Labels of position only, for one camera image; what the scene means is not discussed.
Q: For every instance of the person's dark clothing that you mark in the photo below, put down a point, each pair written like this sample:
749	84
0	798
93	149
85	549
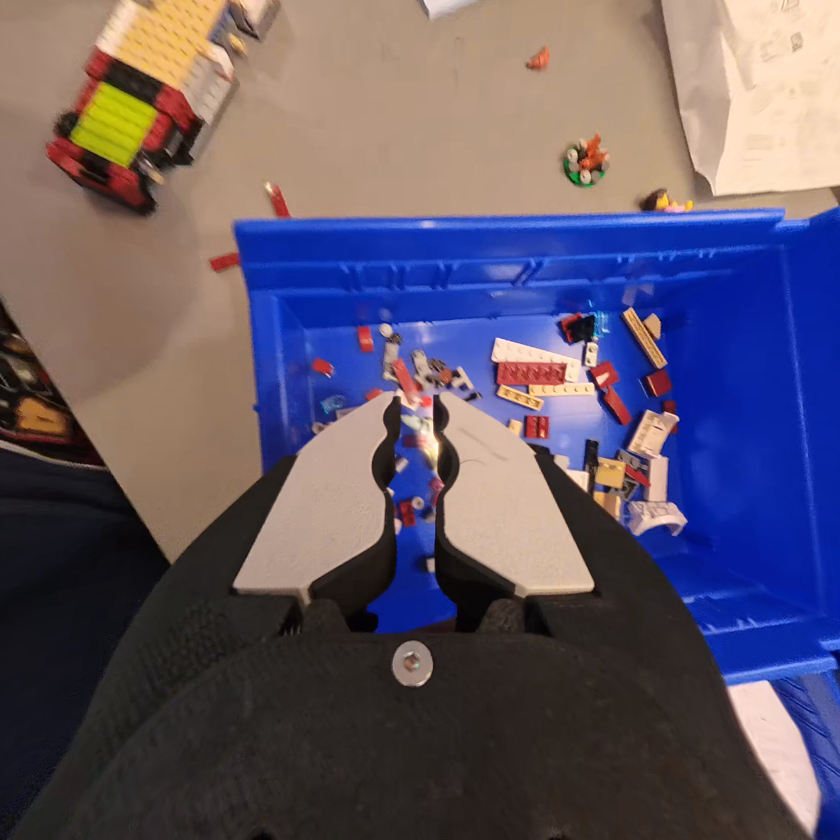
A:
59	590

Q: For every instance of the white instruction sheet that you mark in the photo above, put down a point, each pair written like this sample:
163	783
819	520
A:
754	92

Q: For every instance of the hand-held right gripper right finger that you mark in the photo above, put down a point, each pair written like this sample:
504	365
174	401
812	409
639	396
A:
508	518

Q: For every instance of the red toy brick model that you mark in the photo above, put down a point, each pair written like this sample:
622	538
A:
141	98

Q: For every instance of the blue plastic bin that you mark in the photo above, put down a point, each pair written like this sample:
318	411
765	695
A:
722	420

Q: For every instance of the white paper sheet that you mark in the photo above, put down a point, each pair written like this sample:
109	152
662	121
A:
453	6

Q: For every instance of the small orange toy brick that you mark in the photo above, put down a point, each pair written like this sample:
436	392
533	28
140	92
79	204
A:
538	59

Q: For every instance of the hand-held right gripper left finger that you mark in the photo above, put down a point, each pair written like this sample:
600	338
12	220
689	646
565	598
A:
321	505

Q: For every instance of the red toy brick plate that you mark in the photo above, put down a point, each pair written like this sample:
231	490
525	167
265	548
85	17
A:
224	261
278	199

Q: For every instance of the small campfire brick model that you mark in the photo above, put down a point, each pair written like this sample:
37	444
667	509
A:
586	161

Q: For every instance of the patterned rug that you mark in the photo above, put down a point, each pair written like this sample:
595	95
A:
33	394

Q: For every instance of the toy minifigure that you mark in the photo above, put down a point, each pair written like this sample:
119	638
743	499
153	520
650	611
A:
666	201

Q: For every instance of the heap of toy bricks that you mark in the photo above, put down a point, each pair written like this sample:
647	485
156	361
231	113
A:
544	407

